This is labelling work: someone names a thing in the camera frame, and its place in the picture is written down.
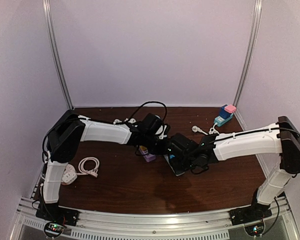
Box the purple power strip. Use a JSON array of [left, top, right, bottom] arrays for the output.
[[138, 146, 156, 163]]

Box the light blue power strip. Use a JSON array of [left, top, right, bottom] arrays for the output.
[[164, 154, 185, 177]]

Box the teal usb power strip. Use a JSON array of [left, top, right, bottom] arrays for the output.
[[213, 113, 234, 127]]

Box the dark blue plug adapter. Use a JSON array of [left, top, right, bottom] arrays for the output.
[[219, 104, 232, 120]]

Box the pink plug adapter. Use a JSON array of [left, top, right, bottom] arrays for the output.
[[224, 104, 237, 114]]

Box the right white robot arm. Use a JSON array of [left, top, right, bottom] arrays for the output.
[[164, 116, 300, 221]]

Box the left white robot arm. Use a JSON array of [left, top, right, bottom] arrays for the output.
[[40, 113, 170, 222]]

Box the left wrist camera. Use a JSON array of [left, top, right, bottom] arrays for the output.
[[138, 113, 171, 139]]

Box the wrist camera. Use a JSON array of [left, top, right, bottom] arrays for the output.
[[138, 113, 171, 139], [167, 133, 192, 158]]

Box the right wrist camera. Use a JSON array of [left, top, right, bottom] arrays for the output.
[[167, 133, 192, 158]]

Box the white knotted cable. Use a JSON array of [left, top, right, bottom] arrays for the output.
[[113, 117, 138, 126]]

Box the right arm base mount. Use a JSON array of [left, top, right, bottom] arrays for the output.
[[228, 203, 272, 226]]

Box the front aluminium rail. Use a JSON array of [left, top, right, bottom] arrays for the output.
[[8, 197, 300, 240]]

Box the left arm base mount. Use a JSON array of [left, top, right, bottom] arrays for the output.
[[35, 206, 79, 226]]

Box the right aluminium frame post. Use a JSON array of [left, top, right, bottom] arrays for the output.
[[233, 0, 263, 107]]

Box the aluminium frame post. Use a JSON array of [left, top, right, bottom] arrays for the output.
[[42, 0, 75, 110], [233, 0, 263, 107]]

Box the left aluminium frame post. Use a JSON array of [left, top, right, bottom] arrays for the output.
[[42, 0, 75, 110]]

